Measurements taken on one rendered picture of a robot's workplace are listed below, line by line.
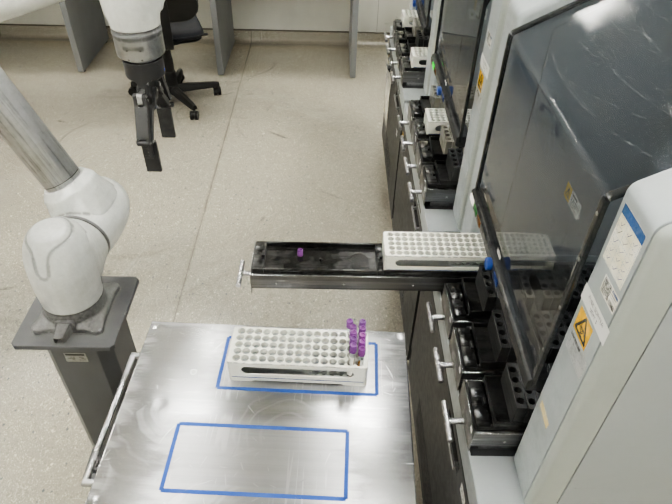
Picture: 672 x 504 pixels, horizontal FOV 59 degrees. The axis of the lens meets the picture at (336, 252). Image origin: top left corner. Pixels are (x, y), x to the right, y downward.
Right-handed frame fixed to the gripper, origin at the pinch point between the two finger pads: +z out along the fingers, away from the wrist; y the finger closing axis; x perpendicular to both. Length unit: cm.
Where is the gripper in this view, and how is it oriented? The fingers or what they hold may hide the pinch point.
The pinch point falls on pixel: (161, 148)
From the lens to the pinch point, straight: 132.2
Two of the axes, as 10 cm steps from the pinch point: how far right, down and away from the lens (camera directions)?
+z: -0.1, 7.5, 6.6
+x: 10.0, 0.1, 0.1
